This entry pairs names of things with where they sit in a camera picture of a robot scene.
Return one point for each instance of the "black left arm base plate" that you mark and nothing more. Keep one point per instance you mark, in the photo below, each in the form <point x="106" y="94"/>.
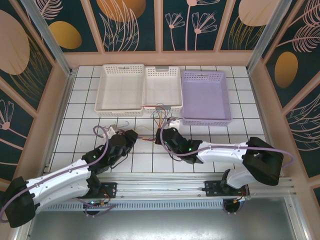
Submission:
<point x="111" y="187"/>

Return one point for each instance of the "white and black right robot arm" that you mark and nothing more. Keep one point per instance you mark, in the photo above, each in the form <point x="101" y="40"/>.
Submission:
<point x="220" y="153"/>

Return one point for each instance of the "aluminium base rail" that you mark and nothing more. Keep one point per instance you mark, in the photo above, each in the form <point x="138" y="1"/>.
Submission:
<point x="160" y="186"/>

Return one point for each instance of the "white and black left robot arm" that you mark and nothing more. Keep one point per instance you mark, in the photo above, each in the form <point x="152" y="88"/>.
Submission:
<point x="62" y="185"/>

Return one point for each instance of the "purple perforated plastic basket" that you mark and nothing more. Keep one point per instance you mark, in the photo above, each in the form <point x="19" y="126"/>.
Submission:
<point x="205" y="97"/>

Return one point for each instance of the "grey metal sheet panel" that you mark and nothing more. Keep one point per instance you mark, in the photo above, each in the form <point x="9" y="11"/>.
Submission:
<point x="160" y="225"/>

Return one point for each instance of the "aluminium frame post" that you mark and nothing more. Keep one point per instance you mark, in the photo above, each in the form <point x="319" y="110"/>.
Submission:
<point x="51" y="43"/>
<point x="263" y="37"/>

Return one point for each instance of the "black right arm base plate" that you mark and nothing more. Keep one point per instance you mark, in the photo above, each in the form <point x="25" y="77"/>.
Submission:
<point x="211" y="188"/>

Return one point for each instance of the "cream perforated plastic basket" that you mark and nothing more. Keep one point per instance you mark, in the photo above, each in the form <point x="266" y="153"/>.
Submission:
<point x="120" y="87"/>

